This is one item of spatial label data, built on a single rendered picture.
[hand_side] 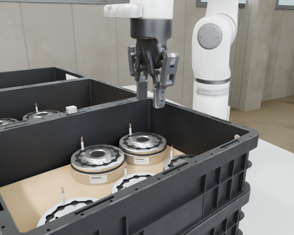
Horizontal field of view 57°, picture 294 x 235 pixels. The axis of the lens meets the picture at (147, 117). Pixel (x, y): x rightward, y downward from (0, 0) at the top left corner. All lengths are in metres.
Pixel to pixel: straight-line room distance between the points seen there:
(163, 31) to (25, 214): 0.36
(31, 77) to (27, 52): 1.34
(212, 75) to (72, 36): 1.98
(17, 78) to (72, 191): 0.71
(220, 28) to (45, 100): 0.52
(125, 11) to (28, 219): 0.34
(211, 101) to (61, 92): 0.45
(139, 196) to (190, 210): 0.12
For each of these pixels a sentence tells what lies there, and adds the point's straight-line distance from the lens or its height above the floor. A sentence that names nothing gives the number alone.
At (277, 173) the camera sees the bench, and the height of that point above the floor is 0.70.
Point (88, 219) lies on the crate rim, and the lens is 0.29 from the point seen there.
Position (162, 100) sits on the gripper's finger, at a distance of 0.50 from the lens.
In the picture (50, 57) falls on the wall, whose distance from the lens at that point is 2.52.
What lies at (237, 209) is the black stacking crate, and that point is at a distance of 0.52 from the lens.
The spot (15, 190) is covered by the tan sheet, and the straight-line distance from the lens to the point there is 0.54.
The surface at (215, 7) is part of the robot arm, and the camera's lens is 0.74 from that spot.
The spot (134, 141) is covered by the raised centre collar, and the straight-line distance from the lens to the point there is 0.58.
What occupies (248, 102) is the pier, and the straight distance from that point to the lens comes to 3.71.
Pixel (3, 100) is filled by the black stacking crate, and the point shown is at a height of 0.91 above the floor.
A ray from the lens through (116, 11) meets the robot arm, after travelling 0.46.
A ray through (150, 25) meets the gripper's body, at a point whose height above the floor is 1.10.
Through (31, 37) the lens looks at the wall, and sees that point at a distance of 2.48.
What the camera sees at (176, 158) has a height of 0.86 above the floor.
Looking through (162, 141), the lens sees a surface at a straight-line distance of 0.59.
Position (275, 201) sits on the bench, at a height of 0.70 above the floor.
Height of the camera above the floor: 1.11
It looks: 20 degrees down
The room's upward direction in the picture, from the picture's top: straight up
